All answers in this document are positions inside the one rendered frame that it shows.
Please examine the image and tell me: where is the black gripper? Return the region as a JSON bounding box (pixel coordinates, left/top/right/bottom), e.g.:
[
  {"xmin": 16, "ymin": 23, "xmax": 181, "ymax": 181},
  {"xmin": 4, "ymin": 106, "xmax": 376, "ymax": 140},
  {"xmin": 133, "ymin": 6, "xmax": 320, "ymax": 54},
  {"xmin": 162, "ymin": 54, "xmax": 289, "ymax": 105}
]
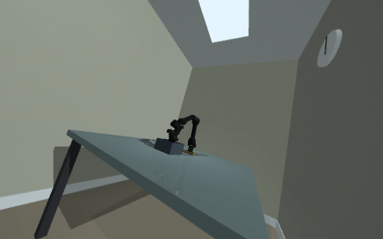
[{"xmin": 168, "ymin": 129, "xmax": 179, "ymax": 143}]

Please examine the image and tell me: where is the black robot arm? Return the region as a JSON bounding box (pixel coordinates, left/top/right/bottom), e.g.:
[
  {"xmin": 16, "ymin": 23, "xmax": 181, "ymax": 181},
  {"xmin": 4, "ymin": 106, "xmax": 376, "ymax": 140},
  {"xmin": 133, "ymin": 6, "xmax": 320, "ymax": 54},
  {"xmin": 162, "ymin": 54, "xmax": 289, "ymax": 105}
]
[{"xmin": 167, "ymin": 115, "xmax": 200, "ymax": 153}]

